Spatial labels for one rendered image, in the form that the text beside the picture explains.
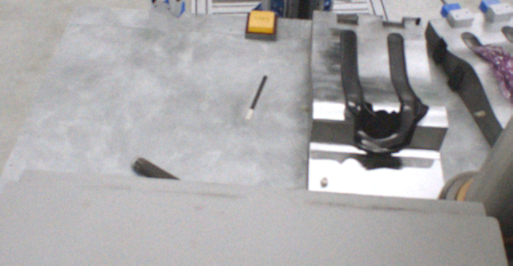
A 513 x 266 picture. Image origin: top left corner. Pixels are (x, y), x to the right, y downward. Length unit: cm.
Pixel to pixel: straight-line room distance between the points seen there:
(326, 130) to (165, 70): 45
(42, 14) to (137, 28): 145
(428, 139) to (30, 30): 210
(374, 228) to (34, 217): 20
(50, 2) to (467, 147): 221
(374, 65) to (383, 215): 94
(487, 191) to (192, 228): 29
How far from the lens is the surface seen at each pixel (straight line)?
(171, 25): 128
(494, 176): 51
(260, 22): 141
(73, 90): 135
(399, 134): 115
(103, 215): 34
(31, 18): 289
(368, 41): 131
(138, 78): 134
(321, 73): 122
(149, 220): 33
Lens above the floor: 176
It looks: 51 degrees down
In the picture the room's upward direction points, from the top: 2 degrees clockwise
